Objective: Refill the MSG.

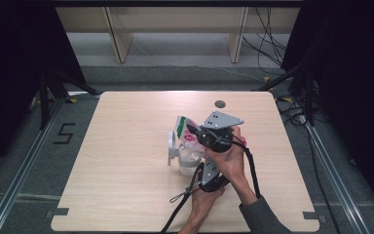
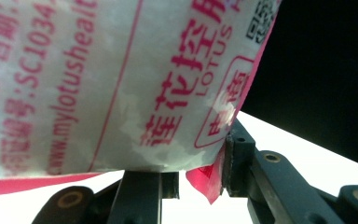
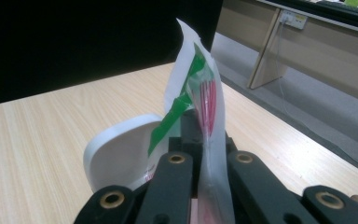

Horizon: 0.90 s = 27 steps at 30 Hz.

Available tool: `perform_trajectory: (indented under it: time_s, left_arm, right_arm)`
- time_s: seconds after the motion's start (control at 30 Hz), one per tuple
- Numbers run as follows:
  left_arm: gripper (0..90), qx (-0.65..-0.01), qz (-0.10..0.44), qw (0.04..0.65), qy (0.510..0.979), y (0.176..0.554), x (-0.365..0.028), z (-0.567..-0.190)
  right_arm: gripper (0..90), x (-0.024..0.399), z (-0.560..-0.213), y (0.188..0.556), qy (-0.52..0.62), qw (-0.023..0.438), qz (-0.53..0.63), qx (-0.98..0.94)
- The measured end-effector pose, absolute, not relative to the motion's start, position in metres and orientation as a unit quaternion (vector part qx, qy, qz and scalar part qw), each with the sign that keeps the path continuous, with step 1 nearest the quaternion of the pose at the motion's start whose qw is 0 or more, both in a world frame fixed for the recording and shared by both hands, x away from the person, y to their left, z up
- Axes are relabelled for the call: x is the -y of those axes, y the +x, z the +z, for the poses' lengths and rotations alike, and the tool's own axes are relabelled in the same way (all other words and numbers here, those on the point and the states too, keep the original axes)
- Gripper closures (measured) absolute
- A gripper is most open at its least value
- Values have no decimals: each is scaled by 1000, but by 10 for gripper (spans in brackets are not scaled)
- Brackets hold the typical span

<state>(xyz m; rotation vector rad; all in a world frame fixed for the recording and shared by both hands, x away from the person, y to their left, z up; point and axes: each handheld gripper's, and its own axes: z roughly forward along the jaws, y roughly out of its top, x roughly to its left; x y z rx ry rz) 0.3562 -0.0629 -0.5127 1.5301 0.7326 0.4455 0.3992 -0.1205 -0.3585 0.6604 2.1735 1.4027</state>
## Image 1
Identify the black curtain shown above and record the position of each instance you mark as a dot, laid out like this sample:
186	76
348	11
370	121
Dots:
9	65
354	65

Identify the round grey table grommet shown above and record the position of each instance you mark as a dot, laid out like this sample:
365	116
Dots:
220	104

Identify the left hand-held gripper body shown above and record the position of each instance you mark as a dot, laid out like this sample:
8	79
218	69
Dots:
210	172

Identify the yellow tape piece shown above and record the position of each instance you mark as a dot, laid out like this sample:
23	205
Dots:
266	79
285	99
73	101

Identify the person's right hand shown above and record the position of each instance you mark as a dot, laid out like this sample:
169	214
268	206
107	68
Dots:
230	162

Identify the light wooden desk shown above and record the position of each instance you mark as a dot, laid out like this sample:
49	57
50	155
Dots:
175	19

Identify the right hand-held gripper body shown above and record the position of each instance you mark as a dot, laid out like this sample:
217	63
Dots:
220	119

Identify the red and white plastic bag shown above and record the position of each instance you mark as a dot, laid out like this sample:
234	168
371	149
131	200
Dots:
183	125

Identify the black metal stand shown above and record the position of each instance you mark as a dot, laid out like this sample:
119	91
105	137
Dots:
310	97
44	104

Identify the person's left hand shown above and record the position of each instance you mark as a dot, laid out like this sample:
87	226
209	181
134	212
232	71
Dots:
204	203

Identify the metal floor rail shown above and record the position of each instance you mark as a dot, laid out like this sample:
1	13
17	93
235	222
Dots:
19	175
334	175

